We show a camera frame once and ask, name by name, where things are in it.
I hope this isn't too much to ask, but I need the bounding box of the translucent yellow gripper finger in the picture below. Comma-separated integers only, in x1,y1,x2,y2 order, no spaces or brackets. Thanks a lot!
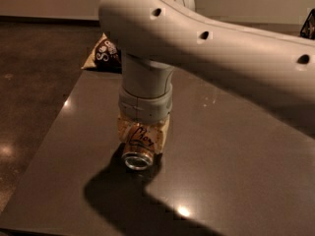
153,115,169,154
117,113,135,143

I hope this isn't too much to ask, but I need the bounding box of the orange soda can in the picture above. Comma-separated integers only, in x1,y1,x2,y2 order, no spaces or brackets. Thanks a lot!
122,124,156,171

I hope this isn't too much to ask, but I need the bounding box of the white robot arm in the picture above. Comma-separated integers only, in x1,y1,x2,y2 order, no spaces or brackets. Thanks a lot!
98,0,315,136

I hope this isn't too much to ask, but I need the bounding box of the brown and cream chip bag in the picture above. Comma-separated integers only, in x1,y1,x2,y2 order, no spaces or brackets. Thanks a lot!
82,33,122,74

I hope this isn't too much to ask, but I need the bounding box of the snack bag at right edge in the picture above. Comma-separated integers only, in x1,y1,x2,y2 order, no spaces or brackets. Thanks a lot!
300,9,315,40

